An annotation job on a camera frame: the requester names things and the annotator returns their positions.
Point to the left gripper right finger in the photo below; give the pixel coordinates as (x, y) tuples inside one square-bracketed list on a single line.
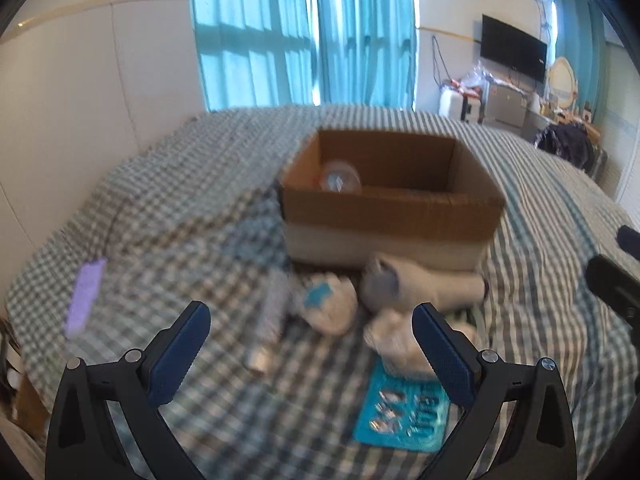
[(539, 442)]

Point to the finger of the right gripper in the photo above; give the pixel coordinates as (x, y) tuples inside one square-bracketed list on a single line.
[(629, 241), (617, 289)]

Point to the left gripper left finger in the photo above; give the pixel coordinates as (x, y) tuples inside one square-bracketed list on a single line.
[(83, 442)]

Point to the teal blister pack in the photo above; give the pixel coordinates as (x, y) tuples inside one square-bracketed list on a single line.
[(405, 414)]

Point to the white lace cloth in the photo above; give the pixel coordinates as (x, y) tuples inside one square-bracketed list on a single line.
[(390, 335)]

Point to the clear plastic cup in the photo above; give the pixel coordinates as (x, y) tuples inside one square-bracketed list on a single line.
[(339, 176)]

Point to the black jacket on chair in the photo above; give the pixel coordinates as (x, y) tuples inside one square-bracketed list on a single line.
[(569, 142)]

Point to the white oval mirror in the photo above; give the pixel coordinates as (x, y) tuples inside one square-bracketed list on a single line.
[(561, 84)]

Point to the purple paper slip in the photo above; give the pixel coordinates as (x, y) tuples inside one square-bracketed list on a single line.
[(86, 290)]

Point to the silver mini fridge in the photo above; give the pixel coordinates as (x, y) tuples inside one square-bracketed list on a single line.
[(503, 107)]

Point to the far blue curtain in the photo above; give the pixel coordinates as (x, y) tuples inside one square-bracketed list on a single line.
[(581, 41)]

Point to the blue curtain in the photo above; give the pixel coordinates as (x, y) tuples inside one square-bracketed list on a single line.
[(367, 52), (581, 41), (254, 52)]

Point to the rolled white sock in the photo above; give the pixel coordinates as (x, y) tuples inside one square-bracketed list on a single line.
[(401, 285)]

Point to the white cylinder appliance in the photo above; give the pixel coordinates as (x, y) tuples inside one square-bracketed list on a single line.
[(451, 103)]

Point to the white cosmetic tube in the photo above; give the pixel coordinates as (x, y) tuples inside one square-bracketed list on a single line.
[(270, 322)]

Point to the checkered bed sheet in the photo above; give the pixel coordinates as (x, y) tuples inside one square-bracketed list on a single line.
[(197, 218)]

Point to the open cardboard box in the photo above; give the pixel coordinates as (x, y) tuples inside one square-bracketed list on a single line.
[(425, 198)]

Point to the right blue curtain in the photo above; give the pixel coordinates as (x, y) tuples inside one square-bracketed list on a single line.
[(367, 52)]

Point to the white headboard panel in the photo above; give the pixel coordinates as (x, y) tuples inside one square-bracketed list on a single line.
[(81, 90)]

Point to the left blue curtain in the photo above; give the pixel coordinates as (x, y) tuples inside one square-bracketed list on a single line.
[(254, 52)]

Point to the black wall television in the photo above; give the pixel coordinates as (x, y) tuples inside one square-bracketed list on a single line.
[(513, 48)]

